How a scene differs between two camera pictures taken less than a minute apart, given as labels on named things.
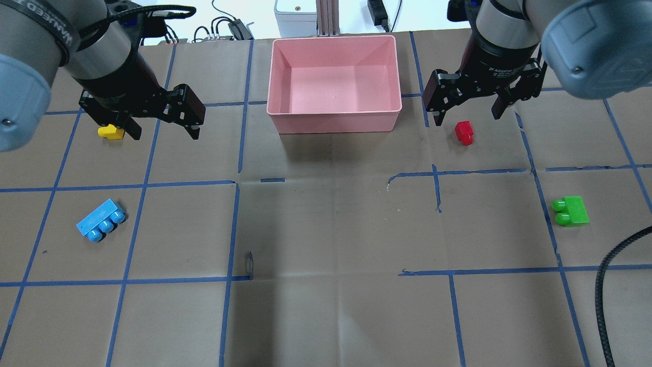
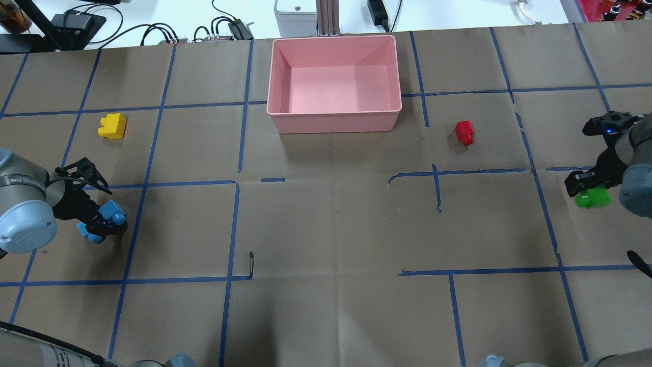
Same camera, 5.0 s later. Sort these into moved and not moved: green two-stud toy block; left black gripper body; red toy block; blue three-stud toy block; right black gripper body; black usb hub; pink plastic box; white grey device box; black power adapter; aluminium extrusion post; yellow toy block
Moved: green two-stud toy block; left black gripper body; right black gripper body
Not moved: aluminium extrusion post; black usb hub; yellow toy block; black power adapter; pink plastic box; red toy block; blue three-stud toy block; white grey device box
